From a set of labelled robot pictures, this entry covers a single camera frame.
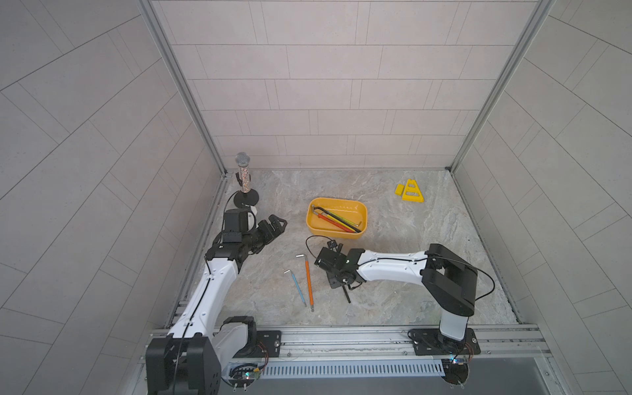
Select black thin hex key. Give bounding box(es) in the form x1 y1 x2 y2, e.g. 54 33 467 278
342 286 352 304

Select orange hex key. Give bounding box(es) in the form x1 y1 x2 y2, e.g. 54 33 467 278
296 253 314 313

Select blue hex key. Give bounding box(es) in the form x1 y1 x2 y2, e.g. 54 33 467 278
284 269 307 307

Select red hex key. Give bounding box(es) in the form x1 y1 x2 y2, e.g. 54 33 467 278
316 213 355 233

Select large black hex key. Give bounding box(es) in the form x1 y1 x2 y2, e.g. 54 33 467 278
311 206 361 234

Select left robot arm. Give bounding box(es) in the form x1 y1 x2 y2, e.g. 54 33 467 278
145 208 287 394

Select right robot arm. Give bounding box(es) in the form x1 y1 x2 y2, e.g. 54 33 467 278
315 243 479 354

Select yellow plastic storage box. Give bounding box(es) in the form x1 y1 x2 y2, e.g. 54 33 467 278
305 197 368 240

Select yellow triangular holder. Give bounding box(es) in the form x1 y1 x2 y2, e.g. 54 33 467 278
402 179 425 202

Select left circuit board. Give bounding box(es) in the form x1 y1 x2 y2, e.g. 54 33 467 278
227 363 265 391

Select circuit board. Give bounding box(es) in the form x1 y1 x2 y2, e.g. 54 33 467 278
441 359 469 388
227 363 265 391

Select right circuit board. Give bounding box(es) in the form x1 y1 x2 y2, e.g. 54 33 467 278
441 359 469 388

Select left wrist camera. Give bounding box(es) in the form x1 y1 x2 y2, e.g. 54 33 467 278
222 207 257 243

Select aluminium mounting rail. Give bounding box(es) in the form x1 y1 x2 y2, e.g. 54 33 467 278
206 321 551 365

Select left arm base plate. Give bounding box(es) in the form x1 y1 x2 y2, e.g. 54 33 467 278
235 330 282 359

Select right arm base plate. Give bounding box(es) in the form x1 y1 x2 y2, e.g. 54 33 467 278
408 328 481 356

